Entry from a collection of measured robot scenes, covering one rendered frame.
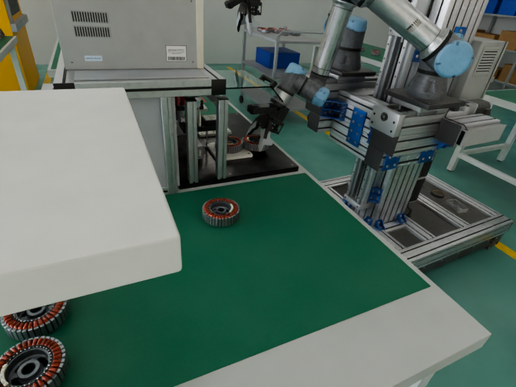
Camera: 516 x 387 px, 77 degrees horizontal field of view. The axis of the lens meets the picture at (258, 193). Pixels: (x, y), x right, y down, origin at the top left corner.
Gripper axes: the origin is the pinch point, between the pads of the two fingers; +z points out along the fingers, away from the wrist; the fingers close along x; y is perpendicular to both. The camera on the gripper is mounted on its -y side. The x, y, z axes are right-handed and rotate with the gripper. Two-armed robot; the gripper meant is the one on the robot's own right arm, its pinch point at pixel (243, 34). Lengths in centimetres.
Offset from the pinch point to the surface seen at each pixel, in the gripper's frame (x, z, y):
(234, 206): -82, 37, -39
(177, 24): -50, -9, -45
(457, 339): -140, 41, -11
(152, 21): -50, -9, -52
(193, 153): -62, 27, -45
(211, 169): -55, 38, -36
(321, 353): -130, 41, -40
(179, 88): -64, 6, -49
